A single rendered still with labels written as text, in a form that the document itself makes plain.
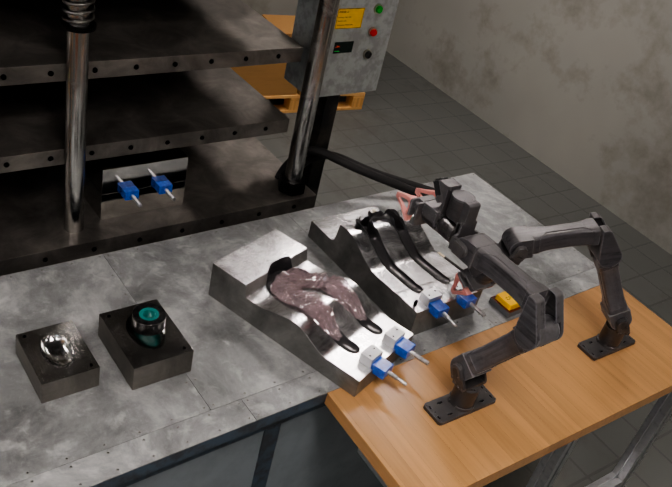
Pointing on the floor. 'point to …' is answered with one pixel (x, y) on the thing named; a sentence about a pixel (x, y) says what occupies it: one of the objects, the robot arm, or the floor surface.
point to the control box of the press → (343, 51)
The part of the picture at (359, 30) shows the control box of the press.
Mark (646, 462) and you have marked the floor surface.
